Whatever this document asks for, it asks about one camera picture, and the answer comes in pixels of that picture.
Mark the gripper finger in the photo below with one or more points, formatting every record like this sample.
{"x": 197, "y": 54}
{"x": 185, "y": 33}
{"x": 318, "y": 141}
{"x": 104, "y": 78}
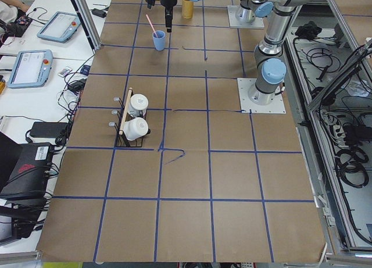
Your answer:
{"x": 168, "y": 14}

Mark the light blue plastic cup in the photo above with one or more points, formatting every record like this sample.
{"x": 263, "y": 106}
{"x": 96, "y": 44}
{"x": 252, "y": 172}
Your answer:
{"x": 159, "y": 39}

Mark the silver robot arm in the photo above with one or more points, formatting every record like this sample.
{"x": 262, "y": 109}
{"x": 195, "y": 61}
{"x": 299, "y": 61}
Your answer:
{"x": 249, "y": 10}
{"x": 270, "y": 69}

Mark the bamboo cylinder holder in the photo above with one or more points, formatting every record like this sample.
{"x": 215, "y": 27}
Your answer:
{"x": 187, "y": 9}

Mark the black power adapter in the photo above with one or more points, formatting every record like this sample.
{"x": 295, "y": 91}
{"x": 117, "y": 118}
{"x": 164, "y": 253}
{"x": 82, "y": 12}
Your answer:
{"x": 99, "y": 12}

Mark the white mug far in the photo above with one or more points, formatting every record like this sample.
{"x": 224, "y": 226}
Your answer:
{"x": 138, "y": 105}

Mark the white mug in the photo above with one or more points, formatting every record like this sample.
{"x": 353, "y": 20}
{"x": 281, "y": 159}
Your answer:
{"x": 136, "y": 128}
{"x": 138, "y": 105}

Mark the upper teach pendant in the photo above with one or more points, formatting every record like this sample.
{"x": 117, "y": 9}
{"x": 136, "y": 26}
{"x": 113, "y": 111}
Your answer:
{"x": 60, "y": 27}

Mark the teach pendant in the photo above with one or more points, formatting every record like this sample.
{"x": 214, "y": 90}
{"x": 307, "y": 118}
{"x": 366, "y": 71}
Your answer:
{"x": 31, "y": 69}
{"x": 60, "y": 27}

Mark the white mug near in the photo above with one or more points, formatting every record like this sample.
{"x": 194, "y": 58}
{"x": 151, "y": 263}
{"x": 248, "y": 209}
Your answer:
{"x": 136, "y": 128}

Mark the small remote control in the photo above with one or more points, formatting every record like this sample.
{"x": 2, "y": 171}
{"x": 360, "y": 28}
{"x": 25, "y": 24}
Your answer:
{"x": 65, "y": 71}

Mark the lower teach pendant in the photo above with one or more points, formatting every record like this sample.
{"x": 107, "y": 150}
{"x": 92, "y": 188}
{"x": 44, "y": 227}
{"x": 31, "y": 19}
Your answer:
{"x": 31, "y": 69}

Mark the black computer box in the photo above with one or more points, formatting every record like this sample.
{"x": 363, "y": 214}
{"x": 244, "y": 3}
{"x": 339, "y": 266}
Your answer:
{"x": 24, "y": 170}

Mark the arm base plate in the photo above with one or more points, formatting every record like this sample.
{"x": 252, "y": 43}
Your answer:
{"x": 254, "y": 101}
{"x": 234, "y": 23}

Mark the black wire cup rack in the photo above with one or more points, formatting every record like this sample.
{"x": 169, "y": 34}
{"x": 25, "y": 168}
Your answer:
{"x": 124, "y": 116}

